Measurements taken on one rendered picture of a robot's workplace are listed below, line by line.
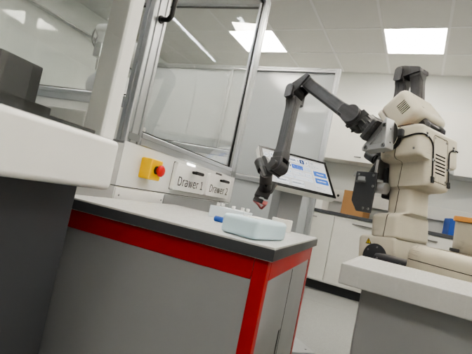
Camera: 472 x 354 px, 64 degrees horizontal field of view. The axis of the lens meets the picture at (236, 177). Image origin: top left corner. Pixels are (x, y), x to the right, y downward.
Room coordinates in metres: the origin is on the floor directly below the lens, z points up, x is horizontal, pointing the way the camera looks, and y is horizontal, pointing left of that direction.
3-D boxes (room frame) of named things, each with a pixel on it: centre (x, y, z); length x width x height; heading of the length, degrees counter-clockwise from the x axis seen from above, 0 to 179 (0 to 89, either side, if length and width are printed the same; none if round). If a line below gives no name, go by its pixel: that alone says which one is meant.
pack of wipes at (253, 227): (0.88, -0.07, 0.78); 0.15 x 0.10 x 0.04; 147
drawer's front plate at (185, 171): (1.63, 0.19, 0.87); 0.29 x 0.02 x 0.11; 159
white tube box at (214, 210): (1.28, -0.01, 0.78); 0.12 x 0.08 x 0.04; 67
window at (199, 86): (1.67, 0.20, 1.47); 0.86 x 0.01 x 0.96; 159
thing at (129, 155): (1.84, 0.63, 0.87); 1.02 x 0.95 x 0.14; 159
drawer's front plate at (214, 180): (1.92, 0.08, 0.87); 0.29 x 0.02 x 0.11; 159
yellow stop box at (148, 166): (1.31, 0.29, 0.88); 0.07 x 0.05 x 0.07; 159
